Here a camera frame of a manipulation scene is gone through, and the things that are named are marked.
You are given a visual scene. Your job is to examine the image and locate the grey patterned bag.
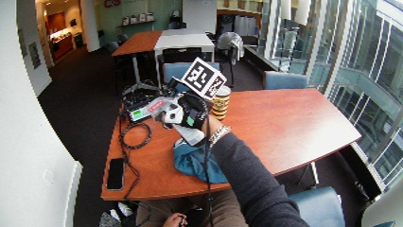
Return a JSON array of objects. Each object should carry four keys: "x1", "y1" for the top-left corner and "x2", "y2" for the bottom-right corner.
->
[{"x1": 97, "y1": 201, "x2": 140, "y2": 227}]

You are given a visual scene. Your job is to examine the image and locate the thin black glove cable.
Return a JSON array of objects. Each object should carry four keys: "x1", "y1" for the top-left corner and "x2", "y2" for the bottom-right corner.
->
[{"x1": 202, "y1": 126, "x2": 215, "y2": 227}]

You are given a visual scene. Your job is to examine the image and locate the person's legs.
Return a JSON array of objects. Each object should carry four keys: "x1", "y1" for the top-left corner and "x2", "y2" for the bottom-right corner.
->
[{"x1": 134, "y1": 188, "x2": 248, "y2": 227}]

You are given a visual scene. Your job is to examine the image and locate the clear packet with red label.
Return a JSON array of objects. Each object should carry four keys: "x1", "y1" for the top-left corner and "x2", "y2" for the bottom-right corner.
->
[{"x1": 143, "y1": 96, "x2": 179, "y2": 116}]

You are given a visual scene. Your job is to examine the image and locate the black mesh chair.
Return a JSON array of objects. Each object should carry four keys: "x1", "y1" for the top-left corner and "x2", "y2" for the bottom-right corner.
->
[{"x1": 156, "y1": 46, "x2": 204, "y2": 64}]

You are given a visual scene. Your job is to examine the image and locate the silver chain bracelet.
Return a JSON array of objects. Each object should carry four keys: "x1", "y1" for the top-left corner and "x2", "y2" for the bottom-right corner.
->
[{"x1": 207, "y1": 125, "x2": 232, "y2": 147}]

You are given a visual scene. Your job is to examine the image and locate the orange wooden table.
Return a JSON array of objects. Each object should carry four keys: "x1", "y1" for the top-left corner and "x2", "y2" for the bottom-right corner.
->
[{"x1": 109, "y1": 29, "x2": 164, "y2": 58}]

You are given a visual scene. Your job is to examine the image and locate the grey jacket on chair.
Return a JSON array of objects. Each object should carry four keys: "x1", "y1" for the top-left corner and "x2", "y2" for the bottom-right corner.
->
[{"x1": 215, "y1": 31, "x2": 245, "y2": 62}]

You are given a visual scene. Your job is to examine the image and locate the black coiled cable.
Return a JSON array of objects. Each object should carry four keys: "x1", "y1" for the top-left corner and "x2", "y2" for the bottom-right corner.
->
[{"x1": 116, "y1": 110, "x2": 154, "y2": 202}]

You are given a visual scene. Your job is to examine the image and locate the yellow patterned cup with lid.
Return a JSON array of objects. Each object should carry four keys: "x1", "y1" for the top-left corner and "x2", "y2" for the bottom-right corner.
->
[{"x1": 210, "y1": 85, "x2": 232, "y2": 122}]

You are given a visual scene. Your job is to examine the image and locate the white and black soft toy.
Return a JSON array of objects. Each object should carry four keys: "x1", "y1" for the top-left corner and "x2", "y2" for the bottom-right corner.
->
[{"x1": 154, "y1": 103, "x2": 184, "y2": 126}]

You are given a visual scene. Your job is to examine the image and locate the black device with green screen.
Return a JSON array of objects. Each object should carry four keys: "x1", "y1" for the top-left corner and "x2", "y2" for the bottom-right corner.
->
[{"x1": 120, "y1": 88, "x2": 163, "y2": 124}]

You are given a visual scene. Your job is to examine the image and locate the white table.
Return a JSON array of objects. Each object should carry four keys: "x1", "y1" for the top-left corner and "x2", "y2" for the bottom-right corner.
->
[{"x1": 152, "y1": 28, "x2": 216, "y2": 52}]

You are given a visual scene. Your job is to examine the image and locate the blue upholstered chair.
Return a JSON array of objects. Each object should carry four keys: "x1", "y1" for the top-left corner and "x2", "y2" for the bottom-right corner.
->
[
  {"x1": 160, "y1": 61, "x2": 222, "y2": 93},
  {"x1": 285, "y1": 185, "x2": 345, "y2": 227},
  {"x1": 261, "y1": 70, "x2": 309, "y2": 91}
]

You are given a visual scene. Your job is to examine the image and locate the white marker cube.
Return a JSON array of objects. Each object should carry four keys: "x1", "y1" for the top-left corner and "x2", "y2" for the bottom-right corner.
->
[{"x1": 179, "y1": 57, "x2": 227, "y2": 102}]

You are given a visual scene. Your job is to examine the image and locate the wall shelf with pictures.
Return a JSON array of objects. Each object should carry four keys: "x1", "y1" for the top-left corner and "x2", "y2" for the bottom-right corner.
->
[{"x1": 115, "y1": 11, "x2": 156, "y2": 28}]

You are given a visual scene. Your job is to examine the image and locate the teal cloth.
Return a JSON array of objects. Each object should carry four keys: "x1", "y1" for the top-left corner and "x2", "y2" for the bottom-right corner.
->
[{"x1": 172, "y1": 138, "x2": 230, "y2": 185}]

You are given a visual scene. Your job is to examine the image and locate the black smartphone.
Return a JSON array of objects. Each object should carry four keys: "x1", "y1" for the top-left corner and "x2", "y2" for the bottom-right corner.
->
[{"x1": 105, "y1": 157, "x2": 127, "y2": 192}]

